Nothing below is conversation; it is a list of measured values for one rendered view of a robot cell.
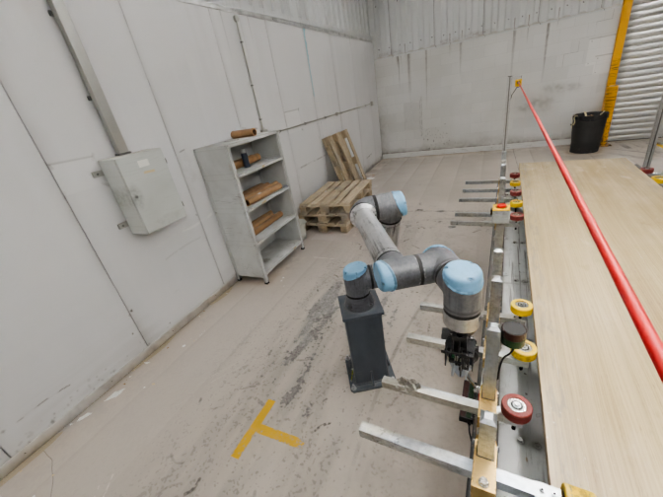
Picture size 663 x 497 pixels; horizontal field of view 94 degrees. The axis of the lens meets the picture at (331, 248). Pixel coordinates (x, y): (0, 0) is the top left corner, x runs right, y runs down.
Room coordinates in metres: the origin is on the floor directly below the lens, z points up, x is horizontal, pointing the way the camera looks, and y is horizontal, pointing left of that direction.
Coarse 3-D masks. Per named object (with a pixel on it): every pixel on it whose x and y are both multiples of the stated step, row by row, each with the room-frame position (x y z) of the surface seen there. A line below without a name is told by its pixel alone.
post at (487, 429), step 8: (480, 416) 0.44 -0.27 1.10; (488, 416) 0.44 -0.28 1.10; (496, 416) 0.44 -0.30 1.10; (480, 424) 0.43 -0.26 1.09; (488, 424) 0.42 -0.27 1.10; (496, 424) 0.42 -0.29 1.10; (480, 432) 0.43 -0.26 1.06; (488, 432) 0.42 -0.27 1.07; (480, 440) 0.43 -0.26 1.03; (488, 440) 0.42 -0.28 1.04; (480, 448) 0.43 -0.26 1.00; (488, 448) 0.42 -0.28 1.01; (480, 456) 0.43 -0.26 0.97; (488, 456) 0.42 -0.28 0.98
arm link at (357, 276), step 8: (352, 264) 1.64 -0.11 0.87; (360, 264) 1.62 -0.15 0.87; (368, 264) 1.64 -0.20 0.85; (344, 272) 1.59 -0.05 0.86; (352, 272) 1.55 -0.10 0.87; (360, 272) 1.54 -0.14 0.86; (368, 272) 1.57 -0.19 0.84; (344, 280) 1.58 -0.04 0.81; (352, 280) 1.54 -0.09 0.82; (360, 280) 1.54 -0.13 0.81; (368, 280) 1.54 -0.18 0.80; (352, 288) 1.54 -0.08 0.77; (360, 288) 1.54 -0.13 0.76; (368, 288) 1.55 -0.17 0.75; (352, 296) 1.55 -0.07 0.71; (360, 296) 1.54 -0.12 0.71
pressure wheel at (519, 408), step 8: (504, 400) 0.60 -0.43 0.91; (512, 400) 0.60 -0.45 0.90; (520, 400) 0.59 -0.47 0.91; (528, 400) 0.59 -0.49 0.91; (504, 408) 0.58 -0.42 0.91; (512, 408) 0.57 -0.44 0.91; (520, 408) 0.57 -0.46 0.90; (528, 408) 0.56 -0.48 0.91; (504, 416) 0.57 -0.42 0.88; (512, 416) 0.55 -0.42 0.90; (520, 416) 0.55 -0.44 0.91; (528, 416) 0.54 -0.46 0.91; (520, 424) 0.54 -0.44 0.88
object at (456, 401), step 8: (384, 376) 0.80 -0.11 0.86; (384, 384) 0.78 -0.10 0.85; (392, 384) 0.76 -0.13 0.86; (408, 392) 0.73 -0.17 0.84; (416, 392) 0.72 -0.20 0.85; (424, 392) 0.71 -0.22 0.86; (432, 392) 0.70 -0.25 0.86; (440, 392) 0.70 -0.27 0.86; (448, 392) 0.69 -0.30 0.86; (432, 400) 0.69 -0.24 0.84; (440, 400) 0.68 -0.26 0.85; (448, 400) 0.67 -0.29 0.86; (456, 400) 0.66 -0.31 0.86; (464, 400) 0.65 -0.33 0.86; (472, 400) 0.65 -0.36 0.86; (456, 408) 0.65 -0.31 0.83; (464, 408) 0.64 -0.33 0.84; (472, 408) 0.63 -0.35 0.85; (512, 424) 0.57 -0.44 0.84
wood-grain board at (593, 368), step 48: (528, 192) 2.20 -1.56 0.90; (624, 192) 1.90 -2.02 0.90; (528, 240) 1.51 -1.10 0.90; (576, 240) 1.42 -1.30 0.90; (624, 240) 1.34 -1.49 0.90; (576, 288) 1.04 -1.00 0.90; (576, 336) 0.79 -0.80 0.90; (624, 336) 0.75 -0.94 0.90; (576, 384) 0.61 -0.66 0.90; (624, 384) 0.59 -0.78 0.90; (576, 432) 0.48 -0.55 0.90; (624, 432) 0.46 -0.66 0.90; (576, 480) 0.38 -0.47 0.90; (624, 480) 0.36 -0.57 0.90
